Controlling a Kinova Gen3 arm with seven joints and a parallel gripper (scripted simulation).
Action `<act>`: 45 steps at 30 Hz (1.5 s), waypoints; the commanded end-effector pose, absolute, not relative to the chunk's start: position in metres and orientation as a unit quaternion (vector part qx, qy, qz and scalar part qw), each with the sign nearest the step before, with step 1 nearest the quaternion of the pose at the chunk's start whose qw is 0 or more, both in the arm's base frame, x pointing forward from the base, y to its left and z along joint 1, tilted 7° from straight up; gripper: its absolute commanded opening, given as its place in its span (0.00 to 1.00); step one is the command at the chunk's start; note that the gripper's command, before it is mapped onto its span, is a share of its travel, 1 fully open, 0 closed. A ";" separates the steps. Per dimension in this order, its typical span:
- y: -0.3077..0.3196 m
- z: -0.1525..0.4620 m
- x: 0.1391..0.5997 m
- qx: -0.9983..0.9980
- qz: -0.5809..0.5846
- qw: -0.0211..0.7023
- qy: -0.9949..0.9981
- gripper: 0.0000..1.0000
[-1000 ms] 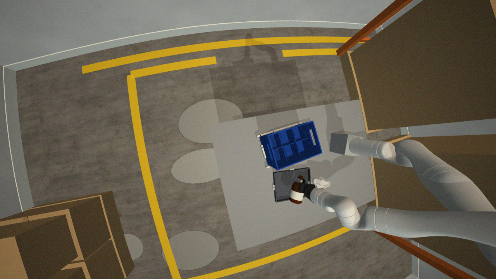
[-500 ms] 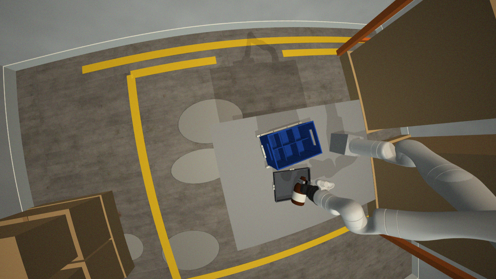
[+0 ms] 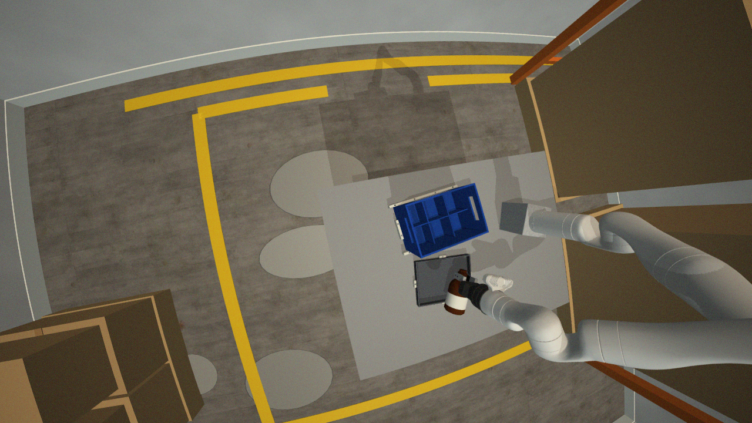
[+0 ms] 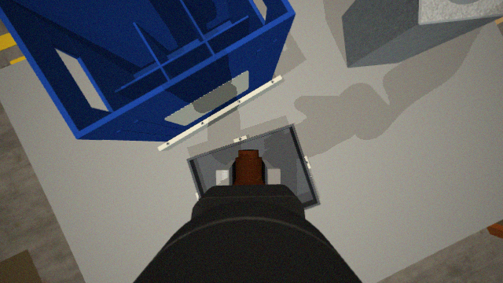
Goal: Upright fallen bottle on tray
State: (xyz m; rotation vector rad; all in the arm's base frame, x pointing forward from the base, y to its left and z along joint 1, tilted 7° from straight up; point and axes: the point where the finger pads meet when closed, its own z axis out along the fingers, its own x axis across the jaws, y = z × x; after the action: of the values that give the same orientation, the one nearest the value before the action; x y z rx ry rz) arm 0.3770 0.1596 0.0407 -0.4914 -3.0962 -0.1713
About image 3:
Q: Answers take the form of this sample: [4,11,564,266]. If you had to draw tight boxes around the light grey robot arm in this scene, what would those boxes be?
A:
[493,210,752,370]

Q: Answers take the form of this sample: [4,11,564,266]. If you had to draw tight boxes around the brown glass bottle with white label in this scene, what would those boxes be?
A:
[444,269,468,315]

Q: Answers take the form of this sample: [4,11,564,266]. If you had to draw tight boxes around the blue divided crate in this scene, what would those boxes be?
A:
[393,183,489,258]

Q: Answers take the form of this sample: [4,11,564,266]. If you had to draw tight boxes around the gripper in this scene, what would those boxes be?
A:
[454,272,513,320]

